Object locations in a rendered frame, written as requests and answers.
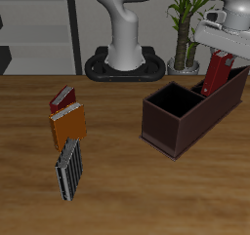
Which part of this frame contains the dark red book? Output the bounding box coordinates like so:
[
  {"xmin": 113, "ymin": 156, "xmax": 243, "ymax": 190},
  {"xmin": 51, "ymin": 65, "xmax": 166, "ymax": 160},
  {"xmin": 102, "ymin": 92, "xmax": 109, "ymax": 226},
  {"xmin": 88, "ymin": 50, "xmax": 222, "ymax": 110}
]
[{"xmin": 49, "ymin": 84, "xmax": 77, "ymax": 115}]

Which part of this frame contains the bright red book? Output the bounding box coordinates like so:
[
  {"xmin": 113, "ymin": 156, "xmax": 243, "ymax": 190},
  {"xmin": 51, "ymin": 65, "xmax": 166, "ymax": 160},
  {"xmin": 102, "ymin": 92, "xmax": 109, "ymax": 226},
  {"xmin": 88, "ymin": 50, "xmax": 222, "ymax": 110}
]
[{"xmin": 200, "ymin": 50, "xmax": 235, "ymax": 98}]

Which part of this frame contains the black white striped book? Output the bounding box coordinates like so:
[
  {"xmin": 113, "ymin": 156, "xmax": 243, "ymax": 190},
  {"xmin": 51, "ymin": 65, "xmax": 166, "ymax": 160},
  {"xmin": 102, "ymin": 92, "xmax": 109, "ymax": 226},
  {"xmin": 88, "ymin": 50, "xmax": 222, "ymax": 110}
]
[{"xmin": 54, "ymin": 137, "xmax": 84, "ymax": 202}]

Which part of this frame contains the dark brown desk caddy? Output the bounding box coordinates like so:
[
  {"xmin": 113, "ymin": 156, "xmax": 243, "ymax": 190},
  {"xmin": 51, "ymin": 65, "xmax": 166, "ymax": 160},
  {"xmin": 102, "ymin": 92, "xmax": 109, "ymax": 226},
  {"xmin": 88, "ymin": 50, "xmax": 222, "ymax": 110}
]
[{"xmin": 139, "ymin": 64, "xmax": 250, "ymax": 162}]

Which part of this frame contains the pot plant in white pot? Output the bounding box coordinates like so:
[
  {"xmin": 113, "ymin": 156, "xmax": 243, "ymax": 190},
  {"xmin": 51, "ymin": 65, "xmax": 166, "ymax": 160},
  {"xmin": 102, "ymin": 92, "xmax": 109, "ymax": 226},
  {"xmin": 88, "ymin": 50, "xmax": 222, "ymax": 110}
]
[{"xmin": 166, "ymin": 0, "xmax": 217, "ymax": 77}]

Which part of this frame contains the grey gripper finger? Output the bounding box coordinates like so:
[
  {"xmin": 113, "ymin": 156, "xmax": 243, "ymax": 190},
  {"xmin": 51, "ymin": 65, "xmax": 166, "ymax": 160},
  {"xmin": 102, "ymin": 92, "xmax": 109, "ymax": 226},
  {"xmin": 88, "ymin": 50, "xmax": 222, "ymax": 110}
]
[{"xmin": 224, "ymin": 56, "xmax": 236, "ymax": 67}]

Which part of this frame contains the orange book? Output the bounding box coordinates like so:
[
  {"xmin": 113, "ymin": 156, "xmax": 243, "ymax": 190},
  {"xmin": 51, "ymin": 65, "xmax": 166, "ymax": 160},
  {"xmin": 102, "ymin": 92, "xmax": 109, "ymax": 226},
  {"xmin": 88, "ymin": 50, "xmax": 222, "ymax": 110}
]
[{"xmin": 48, "ymin": 101, "xmax": 88, "ymax": 153}]

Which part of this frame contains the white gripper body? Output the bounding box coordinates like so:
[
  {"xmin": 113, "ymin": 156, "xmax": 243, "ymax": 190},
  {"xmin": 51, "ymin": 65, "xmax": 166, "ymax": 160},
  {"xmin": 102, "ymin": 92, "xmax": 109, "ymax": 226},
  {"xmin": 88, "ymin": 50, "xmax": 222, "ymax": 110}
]
[{"xmin": 193, "ymin": 20, "xmax": 250, "ymax": 61}]

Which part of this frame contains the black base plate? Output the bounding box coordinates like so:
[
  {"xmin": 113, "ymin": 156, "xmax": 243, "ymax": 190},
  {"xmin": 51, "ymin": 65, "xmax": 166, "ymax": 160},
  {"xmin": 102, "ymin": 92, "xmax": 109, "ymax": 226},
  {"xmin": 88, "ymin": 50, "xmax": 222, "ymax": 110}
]
[{"xmin": 84, "ymin": 45, "xmax": 167, "ymax": 83}]

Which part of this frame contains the grey shelf unit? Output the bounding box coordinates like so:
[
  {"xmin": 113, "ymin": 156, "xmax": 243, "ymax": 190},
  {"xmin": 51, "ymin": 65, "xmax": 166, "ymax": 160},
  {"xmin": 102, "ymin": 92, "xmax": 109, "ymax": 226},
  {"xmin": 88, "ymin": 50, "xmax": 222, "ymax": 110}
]
[{"xmin": 0, "ymin": 0, "xmax": 83, "ymax": 76}]

